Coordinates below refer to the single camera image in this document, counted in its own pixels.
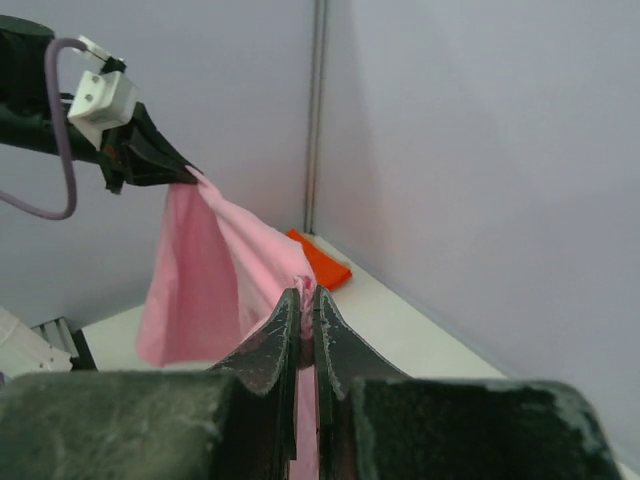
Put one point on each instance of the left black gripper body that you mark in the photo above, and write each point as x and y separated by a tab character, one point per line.
113	153

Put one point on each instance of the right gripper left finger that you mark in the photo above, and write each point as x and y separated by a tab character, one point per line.
235	420

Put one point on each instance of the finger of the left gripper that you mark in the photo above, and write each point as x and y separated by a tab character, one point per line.
147	166

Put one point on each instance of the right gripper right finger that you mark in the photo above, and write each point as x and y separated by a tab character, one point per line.
377	422

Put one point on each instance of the pink t shirt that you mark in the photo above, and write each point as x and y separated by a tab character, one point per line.
219	273

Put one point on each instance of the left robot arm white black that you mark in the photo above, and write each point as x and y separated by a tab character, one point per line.
26	117

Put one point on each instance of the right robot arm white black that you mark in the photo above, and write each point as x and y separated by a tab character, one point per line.
25	350

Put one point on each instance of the folded orange t shirt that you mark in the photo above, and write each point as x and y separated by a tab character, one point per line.
330	273

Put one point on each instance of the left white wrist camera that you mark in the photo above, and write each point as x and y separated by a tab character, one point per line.
105	99

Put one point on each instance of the grey slotted cable duct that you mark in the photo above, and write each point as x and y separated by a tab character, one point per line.
58	334

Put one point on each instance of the left aluminium frame post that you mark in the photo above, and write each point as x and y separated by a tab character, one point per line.
315	111

